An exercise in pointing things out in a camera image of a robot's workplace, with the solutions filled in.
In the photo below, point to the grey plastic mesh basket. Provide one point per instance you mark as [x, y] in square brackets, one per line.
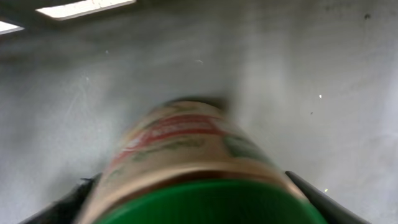
[313, 83]

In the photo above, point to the green-lid spice jar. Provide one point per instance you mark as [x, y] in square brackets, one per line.
[185, 162]

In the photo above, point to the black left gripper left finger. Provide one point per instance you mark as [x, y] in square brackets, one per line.
[66, 209]

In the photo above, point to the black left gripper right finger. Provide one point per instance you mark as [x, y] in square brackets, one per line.
[331, 211]

